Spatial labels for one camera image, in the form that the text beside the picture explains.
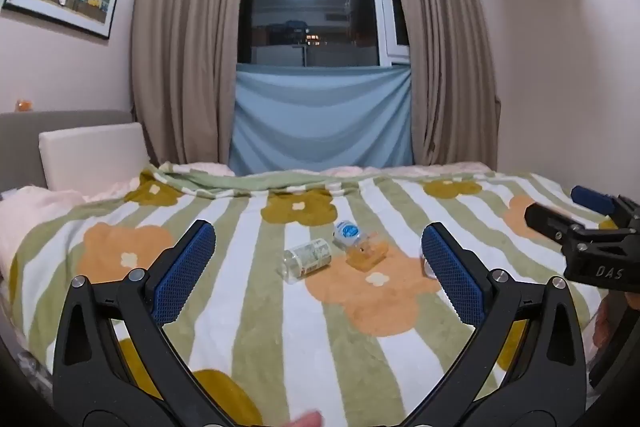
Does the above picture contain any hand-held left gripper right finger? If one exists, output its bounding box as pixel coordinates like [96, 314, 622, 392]
[405, 222, 588, 427]

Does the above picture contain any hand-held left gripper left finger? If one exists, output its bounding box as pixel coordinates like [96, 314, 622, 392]
[52, 219, 236, 427]

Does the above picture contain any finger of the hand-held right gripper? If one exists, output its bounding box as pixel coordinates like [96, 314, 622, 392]
[524, 202, 587, 239]
[571, 185, 640, 229]

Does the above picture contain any clear plastic cup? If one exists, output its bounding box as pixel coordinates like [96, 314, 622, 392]
[418, 246, 437, 279]

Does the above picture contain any orange transparent cup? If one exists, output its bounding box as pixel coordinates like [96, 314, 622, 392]
[346, 231, 389, 271]

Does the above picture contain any person's left hand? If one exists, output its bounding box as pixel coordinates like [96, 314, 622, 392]
[289, 411, 324, 427]

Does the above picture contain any small blue-capped bottle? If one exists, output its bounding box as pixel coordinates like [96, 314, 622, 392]
[333, 219, 364, 251]

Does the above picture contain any clear labelled plastic jar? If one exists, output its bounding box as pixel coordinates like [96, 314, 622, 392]
[284, 238, 333, 284]

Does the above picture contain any floral striped blanket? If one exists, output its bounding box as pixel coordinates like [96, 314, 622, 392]
[7, 163, 618, 427]

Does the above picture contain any white pillow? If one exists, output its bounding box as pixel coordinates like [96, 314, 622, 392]
[39, 122, 152, 194]

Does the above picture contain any light blue cloth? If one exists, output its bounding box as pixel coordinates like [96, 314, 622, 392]
[228, 63, 415, 176]

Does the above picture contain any grey bed headboard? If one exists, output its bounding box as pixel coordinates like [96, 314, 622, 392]
[0, 109, 132, 194]

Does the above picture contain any beige curtain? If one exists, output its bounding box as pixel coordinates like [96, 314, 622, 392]
[385, 0, 501, 168]
[130, 0, 256, 168]

